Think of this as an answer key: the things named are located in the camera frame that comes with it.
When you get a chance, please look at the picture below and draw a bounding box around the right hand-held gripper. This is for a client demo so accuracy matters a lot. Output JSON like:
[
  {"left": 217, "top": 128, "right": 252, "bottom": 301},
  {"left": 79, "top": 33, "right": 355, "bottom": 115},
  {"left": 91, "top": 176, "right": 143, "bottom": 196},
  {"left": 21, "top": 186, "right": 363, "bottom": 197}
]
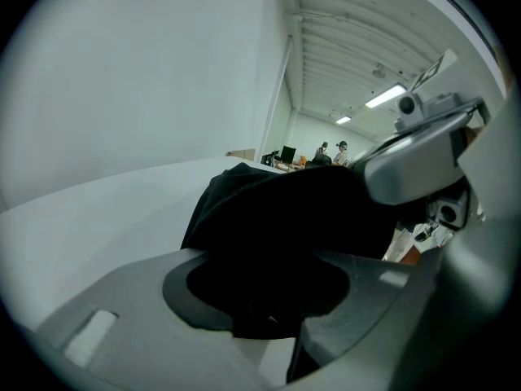
[{"left": 350, "top": 49, "right": 488, "bottom": 232}]

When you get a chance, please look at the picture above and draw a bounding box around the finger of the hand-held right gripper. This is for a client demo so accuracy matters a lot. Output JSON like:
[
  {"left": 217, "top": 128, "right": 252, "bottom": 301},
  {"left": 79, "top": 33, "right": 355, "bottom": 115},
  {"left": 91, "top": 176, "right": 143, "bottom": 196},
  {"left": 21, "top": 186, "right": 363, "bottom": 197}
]
[{"left": 287, "top": 90, "right": 521, "bottom": 391}]

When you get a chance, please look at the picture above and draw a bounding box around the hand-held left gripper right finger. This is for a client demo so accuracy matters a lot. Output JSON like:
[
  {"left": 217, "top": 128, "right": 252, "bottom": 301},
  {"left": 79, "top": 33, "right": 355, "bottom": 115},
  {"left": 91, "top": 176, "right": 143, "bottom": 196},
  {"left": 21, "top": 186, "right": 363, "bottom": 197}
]
[{"left": 301, "top": 253, "right": 421, "bottom": 369}]

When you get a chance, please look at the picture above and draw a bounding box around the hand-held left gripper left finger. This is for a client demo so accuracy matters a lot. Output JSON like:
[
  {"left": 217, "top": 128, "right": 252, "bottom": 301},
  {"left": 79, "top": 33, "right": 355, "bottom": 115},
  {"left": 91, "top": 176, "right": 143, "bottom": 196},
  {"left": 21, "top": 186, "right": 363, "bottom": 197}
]
[{"left": 35, "top": 248, "right": 296, "bottom": 391}]

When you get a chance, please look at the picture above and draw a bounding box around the black cloth bag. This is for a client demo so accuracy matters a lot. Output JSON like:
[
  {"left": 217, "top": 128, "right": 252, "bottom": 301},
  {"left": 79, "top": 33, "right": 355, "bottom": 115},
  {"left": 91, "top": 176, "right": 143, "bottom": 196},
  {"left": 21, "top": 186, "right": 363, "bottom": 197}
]
[{"left": 180, "top": 161, "right": 402, "bottom": 384}]

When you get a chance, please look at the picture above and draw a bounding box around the long ceiling light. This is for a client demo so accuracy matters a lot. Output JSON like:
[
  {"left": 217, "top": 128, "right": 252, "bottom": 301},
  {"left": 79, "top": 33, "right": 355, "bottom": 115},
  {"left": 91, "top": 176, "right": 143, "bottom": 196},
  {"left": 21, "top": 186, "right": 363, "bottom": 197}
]
[{"left": 364, "top": 83, "right": 408, "bottom": 109}]

